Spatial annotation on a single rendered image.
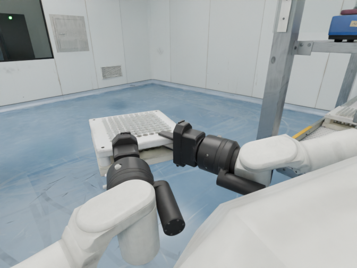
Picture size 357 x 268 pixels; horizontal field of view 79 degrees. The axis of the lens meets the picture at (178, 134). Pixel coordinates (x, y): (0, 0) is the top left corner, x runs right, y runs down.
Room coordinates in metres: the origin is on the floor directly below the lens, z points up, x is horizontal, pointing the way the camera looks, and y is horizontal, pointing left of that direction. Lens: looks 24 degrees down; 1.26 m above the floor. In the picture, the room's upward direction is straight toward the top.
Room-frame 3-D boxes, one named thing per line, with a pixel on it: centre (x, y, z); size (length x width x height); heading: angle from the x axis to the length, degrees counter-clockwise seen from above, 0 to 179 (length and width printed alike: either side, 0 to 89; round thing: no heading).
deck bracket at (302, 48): (0.77, -0.41, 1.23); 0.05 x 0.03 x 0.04; 41
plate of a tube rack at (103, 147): (0.61, 0.13, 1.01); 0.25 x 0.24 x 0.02; 25
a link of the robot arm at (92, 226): (0.23, 0.09, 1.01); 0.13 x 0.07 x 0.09; 133
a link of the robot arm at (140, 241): (0.28, 0.06, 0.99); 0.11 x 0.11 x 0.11; 17
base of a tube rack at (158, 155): (0.61, 0.13, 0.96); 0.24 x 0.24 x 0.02; 25
